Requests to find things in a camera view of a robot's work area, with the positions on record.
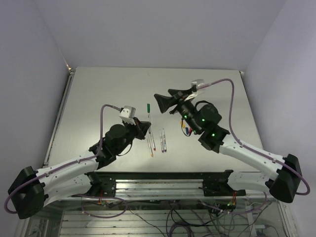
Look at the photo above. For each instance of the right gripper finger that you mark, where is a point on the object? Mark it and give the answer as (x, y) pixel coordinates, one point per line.
(165, 102)
(178, 93)

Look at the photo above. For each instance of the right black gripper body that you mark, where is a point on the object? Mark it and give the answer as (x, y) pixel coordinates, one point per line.
(181, 100)

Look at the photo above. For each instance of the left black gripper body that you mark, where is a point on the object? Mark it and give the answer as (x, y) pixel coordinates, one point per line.
(132, 131)

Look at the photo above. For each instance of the green pen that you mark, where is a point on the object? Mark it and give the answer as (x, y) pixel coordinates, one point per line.
(149, 118)

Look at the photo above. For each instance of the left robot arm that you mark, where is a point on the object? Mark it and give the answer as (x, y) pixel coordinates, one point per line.
(32, 190)

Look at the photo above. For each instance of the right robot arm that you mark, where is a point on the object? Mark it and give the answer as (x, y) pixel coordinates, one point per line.
(278, 175)

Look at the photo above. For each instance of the yellow tipped pen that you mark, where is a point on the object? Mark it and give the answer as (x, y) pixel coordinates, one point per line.
(150, 146)

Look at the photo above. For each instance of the red tipped pen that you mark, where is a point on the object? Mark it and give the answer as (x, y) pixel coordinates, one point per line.
(153, 141)

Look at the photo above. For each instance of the purple tipped pen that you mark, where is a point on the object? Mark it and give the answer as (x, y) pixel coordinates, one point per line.
(161, 141)

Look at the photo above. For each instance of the blue tipped pen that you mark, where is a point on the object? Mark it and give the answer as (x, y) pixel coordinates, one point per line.
(164, 140)

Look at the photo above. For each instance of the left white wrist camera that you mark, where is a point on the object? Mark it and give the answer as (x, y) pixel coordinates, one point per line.
(127, 114)

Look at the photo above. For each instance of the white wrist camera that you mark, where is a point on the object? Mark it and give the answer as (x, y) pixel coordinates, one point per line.
(127, 114)
(198, 83)

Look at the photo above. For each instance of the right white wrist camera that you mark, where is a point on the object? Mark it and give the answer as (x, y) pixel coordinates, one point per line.
(198, 83)

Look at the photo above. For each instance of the aluminium frame rail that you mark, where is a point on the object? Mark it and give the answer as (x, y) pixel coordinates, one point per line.
(165, 189)

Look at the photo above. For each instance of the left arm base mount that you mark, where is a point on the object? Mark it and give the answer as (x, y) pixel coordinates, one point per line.
(102, 184)

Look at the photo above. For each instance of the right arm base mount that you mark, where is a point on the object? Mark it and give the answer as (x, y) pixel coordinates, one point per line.
(215, 184)

